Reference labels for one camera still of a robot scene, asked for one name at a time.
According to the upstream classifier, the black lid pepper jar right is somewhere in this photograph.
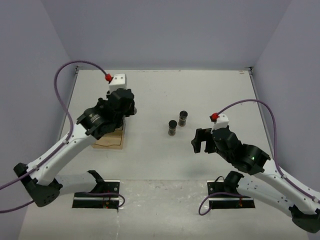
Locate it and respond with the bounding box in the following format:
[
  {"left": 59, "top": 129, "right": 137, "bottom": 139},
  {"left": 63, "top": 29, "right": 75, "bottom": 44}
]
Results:
[{"left": 178, "top": 110, "right": 188, "bottom": 127}]

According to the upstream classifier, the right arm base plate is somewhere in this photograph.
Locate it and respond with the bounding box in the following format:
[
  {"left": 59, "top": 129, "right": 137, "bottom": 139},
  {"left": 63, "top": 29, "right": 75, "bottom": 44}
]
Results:
[{"left": 207, "top": 179, "right": 256, "bottom": 210}]

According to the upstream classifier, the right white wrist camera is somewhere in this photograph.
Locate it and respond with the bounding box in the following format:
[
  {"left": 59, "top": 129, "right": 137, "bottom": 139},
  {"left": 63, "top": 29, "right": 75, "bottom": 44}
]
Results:
[{"left": 209, "top": 112, "right": 229, "bottom": 133}]

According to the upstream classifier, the aluminium table rail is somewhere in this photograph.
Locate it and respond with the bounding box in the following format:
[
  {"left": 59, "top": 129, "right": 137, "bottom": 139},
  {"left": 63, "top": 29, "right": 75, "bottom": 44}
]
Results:
[
  {"left": 53, "top": 61, "right": 78, "bottom": 150},
  {"left": 244, "top": 66, "right": 274, "bottom": 156}
]

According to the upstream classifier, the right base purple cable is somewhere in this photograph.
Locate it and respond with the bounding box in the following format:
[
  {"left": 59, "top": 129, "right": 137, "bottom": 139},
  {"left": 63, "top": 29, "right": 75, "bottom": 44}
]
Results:
[{"left": 198, "top": 191, "right": 248, "bottom": 216}]

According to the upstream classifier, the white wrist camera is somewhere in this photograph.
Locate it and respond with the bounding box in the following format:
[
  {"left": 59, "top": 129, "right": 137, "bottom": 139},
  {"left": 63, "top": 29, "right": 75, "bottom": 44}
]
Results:
[
  {"left": 109, "top": 73, "right": 127, "bottom": 93},
  {"left": 209, "top": 112, "right": 229, "bottom": 133}
]

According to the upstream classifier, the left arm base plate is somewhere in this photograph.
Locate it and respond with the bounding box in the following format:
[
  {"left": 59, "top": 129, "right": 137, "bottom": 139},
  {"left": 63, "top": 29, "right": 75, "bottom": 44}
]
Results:
[{"left": 72, "top": 180, "right": 123, "bottom": 210}]

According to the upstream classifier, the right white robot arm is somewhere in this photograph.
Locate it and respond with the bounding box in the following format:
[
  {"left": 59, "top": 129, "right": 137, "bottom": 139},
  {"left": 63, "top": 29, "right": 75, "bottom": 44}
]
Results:
[{"left": 191, "top": 127, "right": 320, "bottom": 234}]

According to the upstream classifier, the black lid pepper jar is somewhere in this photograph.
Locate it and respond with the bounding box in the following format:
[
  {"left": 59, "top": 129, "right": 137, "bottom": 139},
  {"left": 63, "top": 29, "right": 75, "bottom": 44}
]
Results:
[
  {"left": 168, "top": 120, "right": 178, "bottom": 136},
  {"left": 178, "top": 110, "right": 188, "bottom": 127}
]

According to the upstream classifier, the black lid pepper jar front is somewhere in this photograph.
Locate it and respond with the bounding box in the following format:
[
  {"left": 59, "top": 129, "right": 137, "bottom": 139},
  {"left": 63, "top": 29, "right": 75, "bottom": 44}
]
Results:
[{"left": 168, "top": 120, "right": 178, "bottom": 136}]

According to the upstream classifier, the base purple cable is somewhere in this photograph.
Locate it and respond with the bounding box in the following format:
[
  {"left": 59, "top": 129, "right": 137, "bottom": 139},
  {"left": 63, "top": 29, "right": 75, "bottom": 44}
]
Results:
[
  {"left": 74, "top": 191, "right": 126, "bottom": 208},
  {"left": 198, "top": 191, "right": 248, "bottom": 216}
]

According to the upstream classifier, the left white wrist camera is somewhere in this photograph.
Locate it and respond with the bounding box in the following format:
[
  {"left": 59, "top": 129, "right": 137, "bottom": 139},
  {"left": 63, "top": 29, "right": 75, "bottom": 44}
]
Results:
[{"left": 109, "top": 73, "right": 127, "bottom": 93}]

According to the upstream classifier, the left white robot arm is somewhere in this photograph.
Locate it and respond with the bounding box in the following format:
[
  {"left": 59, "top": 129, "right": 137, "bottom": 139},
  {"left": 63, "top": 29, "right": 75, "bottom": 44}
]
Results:
[{"left": 13, "top": 88, "right": 136, "bottom": 207}]

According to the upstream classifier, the left aluminium table rail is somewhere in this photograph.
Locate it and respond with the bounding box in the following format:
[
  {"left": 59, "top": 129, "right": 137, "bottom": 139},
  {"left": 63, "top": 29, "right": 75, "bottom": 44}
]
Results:
[{"left": 53, "top": 61, "right": 78, "bottom": 150}]

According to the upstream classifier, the right aluminium table rail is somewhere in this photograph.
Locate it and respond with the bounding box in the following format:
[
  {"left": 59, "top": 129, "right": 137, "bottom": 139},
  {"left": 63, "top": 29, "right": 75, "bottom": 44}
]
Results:
[{"left": 244, "top": 66, "right": 274, "bottom": 156}]

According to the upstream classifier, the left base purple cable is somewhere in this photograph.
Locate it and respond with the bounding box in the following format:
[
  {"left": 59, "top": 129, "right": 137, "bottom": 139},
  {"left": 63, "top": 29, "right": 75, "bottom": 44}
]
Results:
[{"left": 74, "top": 191, "right": 126, "bottom": 208}]

